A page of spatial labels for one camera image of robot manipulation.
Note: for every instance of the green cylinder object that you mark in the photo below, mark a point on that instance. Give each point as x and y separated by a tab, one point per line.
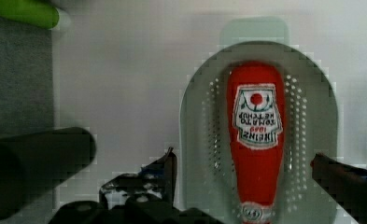
40	13

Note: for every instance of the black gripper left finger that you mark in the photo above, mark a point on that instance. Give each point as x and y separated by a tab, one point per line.
155	181

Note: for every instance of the red plush ketchup bottle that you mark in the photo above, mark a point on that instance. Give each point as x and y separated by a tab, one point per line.
257	122

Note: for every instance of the black cylinder post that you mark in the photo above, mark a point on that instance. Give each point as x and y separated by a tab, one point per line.
35	163

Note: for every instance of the green oval strainer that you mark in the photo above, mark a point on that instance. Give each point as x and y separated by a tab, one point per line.
207	176

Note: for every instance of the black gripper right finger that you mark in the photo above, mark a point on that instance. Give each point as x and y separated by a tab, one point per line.
346	184

